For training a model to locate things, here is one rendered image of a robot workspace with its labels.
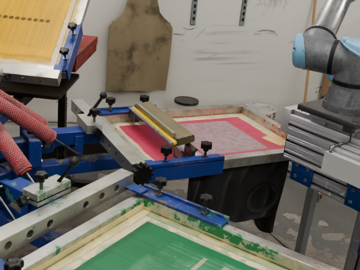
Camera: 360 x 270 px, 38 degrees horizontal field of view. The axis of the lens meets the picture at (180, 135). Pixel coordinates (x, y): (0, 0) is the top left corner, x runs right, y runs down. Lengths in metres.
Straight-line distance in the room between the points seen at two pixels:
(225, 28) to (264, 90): 0.78
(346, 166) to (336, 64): 0.33
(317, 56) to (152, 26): 2.51
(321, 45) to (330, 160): 0.38
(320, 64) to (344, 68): 0.08
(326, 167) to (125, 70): 2.67
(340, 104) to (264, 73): 3.16
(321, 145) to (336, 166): 0.18
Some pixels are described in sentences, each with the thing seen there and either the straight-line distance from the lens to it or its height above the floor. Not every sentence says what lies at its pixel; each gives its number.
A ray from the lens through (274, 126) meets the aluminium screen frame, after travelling 2.40.
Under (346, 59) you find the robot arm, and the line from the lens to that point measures 1.75.
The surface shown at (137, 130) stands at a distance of 2.23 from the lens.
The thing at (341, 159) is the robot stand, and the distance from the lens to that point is 1.65.
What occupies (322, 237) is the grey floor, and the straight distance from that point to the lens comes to 3.61.
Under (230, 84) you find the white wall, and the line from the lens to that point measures 4.71.
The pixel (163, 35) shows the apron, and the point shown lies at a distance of 4.21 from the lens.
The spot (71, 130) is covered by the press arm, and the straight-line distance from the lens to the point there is 1.95.
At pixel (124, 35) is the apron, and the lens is 4.06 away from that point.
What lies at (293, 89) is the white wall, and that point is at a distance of 5.17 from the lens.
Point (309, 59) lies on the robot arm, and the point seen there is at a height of 1.41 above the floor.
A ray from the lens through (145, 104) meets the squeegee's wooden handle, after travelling 2.24.
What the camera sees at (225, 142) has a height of 0.96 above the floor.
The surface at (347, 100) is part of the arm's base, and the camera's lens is 1.76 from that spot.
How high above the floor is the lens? 1.75
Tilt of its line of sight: 21 degrees down
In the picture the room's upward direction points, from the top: 6 degrees clockwise
